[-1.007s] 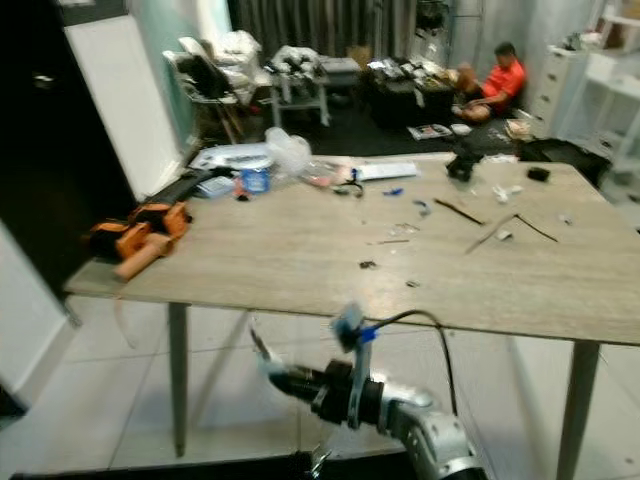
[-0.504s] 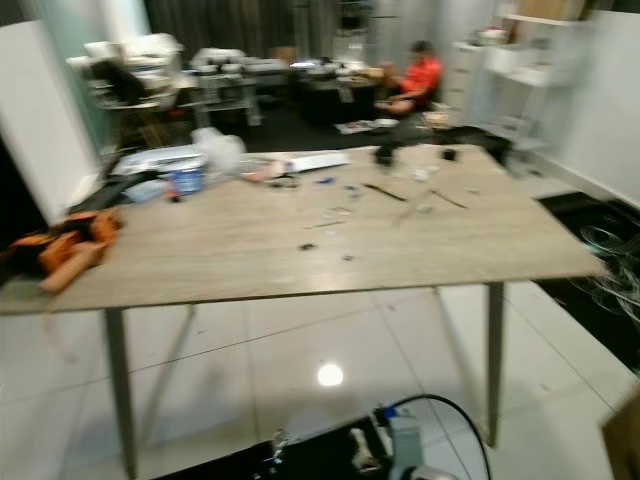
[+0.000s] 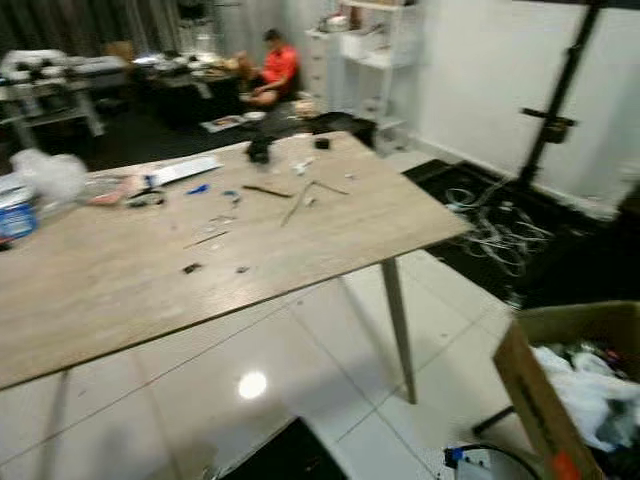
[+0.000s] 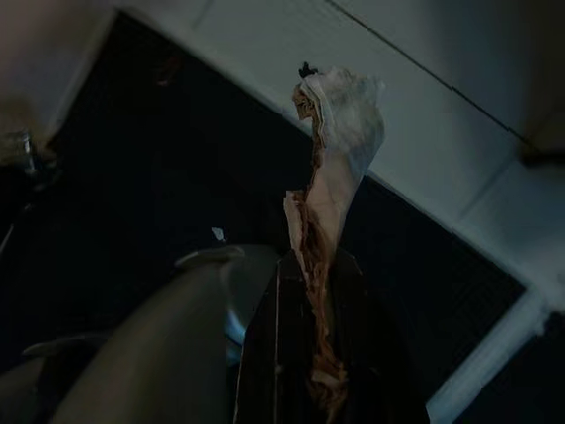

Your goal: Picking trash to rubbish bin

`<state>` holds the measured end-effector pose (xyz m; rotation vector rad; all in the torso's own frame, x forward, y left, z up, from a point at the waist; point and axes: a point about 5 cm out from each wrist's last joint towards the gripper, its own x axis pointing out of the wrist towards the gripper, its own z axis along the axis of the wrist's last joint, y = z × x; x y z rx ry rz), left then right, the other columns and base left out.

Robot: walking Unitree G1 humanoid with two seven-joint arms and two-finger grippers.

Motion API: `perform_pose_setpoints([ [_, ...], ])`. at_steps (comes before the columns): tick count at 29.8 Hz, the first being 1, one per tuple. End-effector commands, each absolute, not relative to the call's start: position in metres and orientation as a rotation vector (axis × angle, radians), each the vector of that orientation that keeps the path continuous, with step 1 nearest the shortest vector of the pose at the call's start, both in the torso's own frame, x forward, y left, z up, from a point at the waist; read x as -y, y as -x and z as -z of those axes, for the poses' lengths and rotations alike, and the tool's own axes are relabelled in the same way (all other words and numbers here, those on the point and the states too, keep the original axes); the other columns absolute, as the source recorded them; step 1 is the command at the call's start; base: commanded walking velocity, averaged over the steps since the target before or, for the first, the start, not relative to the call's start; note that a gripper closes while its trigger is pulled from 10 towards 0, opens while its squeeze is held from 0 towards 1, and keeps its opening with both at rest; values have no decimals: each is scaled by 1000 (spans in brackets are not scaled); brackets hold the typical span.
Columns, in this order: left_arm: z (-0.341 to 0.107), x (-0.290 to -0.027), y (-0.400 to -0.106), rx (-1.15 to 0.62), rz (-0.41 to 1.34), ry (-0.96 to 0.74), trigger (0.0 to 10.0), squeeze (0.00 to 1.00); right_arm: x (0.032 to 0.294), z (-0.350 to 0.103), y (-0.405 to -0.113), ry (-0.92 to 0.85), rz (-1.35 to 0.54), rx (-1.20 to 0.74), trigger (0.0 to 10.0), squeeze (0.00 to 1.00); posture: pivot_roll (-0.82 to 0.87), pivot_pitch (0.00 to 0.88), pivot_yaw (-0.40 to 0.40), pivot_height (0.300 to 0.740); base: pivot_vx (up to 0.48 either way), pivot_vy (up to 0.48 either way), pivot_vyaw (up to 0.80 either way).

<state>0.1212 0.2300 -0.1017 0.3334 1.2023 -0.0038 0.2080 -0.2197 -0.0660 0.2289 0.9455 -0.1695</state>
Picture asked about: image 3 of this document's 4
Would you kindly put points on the pink wrapper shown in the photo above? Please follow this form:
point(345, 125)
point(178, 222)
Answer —
point(115, 190)

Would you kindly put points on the papers and plate pile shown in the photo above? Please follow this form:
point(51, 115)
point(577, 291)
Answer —
point(230, 122)

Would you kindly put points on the brown wooden stick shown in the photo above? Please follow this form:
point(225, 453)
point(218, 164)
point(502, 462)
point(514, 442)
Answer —
point(332, 187)
point(267, 191)
point(298, 204)

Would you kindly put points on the person in orange shirt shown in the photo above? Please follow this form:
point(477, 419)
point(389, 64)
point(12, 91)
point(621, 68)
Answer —
point(278, 66)

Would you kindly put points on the thin pale stick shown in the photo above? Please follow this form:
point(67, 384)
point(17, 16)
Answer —
point(206, 239)

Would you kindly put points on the clear plastic bag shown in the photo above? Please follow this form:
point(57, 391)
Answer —
point(55, 175)

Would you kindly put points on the black tripod stand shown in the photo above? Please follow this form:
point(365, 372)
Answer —
point(560, 95)

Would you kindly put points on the small white crumpled scrap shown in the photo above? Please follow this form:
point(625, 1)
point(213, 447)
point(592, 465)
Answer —
point(303, 166)

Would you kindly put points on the small black floor mat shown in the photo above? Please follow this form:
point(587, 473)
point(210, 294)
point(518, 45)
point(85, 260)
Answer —
point(285, 455)

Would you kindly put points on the large black floor mat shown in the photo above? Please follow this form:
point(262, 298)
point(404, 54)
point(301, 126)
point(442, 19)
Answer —
point(590, 260)

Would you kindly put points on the black cloth lump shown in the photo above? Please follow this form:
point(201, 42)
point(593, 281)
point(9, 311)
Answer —
point(260, 150)

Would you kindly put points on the blue and white can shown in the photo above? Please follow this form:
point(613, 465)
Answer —
point(16, 215)

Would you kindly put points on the small black scrap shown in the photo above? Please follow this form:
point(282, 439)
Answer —
point(192, 268)

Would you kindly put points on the white crumpled trash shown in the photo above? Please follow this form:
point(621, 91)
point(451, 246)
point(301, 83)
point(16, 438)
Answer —
point(590, 395)

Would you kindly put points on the brown cardboard box bin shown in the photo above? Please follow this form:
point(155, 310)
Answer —
point(535, 400)

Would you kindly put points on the white shelf unit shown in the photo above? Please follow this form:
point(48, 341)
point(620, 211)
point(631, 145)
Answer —
point(370, 60)

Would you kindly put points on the dark striped curtain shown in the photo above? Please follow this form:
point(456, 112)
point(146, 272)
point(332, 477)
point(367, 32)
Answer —
point(90, 25)

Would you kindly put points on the black bag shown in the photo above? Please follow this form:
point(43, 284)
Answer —
point(340, 123)

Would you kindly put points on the small blue scrap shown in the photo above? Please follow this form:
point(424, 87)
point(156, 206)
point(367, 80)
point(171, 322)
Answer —
point(199, 189)

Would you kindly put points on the dark cluttered table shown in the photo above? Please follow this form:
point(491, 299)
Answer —
point(190, 90)

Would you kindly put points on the small black round cap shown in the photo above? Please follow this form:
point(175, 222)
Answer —
point(322, 144)

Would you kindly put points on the grey cluttered table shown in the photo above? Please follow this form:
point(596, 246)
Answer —
point(50, 85)

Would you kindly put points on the light wooden table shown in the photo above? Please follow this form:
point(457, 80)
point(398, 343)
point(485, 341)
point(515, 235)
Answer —
point(160, 300)

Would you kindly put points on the white flat strip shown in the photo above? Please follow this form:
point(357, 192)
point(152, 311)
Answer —
point(182, 171)

